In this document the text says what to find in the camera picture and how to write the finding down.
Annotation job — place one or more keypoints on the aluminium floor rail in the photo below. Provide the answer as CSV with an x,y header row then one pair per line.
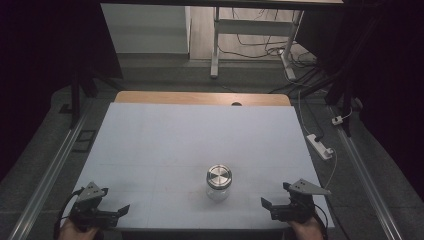
x,y
366,180
50,180

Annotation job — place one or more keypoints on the black curtain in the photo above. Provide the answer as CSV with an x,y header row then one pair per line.
x,y
393,83
40,66

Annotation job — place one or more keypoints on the black floor plate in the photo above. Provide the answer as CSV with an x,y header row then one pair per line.
x,y
84,141

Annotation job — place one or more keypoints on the person's left hand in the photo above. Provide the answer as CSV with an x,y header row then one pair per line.
x,y
75,232

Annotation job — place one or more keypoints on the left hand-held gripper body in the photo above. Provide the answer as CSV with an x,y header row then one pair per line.
x,y
87,208

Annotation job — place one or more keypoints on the round silver metal lid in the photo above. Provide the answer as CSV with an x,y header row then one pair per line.
x,y
219,176

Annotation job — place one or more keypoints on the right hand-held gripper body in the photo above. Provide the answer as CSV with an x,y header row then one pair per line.
x,y
295,208

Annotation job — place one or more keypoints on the black metal stand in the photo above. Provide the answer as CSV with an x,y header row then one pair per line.
x,y
346,100
75,100

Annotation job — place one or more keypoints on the white power strip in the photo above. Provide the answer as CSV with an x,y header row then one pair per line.
x,y
319,146

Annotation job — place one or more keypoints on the clear glass jar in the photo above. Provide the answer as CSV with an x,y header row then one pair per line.
x,y
218,195

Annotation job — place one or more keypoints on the person's right hand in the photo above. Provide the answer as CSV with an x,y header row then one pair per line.
x,y
306,230

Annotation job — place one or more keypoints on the white foam board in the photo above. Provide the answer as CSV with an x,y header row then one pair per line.
x,y
166,140

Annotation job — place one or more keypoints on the small white adapter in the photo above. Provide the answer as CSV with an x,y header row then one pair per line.
x,y
337,120

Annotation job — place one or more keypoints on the white desk frame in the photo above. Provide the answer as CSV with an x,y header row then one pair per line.
x,y
253,27

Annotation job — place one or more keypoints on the wooden table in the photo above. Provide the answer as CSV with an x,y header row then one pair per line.
x,y
186,98

